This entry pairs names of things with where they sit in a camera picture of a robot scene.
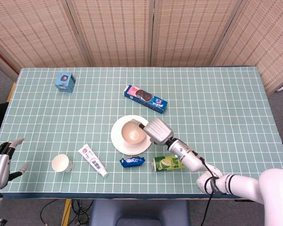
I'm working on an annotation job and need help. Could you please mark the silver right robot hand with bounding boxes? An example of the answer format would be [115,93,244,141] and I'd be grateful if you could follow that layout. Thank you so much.
[131,117,174,145]

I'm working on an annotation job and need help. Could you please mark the beige plastic bowl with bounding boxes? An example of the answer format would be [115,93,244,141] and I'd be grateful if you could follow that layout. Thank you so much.
[121,120,147,145]

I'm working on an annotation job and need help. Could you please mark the white round plate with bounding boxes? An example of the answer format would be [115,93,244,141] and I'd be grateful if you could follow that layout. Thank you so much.
[110,114,154,155]

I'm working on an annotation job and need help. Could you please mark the white paper cup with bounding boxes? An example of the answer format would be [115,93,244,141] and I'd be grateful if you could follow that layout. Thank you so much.
[51,153,74,172]

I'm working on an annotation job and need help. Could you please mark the green label tea bottle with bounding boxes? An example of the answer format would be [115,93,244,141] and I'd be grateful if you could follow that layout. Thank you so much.
[151,154,186,173]

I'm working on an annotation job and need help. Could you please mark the blue cookie box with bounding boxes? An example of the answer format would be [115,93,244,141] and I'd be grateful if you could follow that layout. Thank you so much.
[122,85,168,114]

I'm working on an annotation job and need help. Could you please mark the blue snack packet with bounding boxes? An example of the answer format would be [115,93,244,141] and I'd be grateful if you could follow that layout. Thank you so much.
[119,156,146,168]

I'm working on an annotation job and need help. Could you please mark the green checked tablecloth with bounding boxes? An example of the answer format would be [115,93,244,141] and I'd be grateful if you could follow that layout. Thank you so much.
[0,67,283,200]

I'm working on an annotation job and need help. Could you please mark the white toothpaste tube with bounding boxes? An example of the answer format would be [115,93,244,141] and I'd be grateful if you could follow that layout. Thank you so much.
[78,143,109,178]

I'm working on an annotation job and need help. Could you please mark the yellow table leg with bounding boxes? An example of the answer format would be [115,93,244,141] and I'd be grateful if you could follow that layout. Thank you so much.
[61,199,72,226]

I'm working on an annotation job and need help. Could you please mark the dark blue seat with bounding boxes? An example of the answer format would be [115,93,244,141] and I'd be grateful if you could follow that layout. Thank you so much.
[88,199,191,226]

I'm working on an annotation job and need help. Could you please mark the small blue cube box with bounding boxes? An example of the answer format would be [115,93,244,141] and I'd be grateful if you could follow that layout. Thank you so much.
[55,72,76,93]

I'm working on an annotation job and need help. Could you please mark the bamboo folding screen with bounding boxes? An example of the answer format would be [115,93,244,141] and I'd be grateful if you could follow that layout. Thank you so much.
[0,0,283,95]

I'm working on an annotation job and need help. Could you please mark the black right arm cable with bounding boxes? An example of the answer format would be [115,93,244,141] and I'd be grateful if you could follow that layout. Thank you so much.
[191,152,221,226]

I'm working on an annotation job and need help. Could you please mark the black floor cables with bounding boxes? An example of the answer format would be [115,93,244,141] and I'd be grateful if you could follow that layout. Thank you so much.
[40,199,95,226]

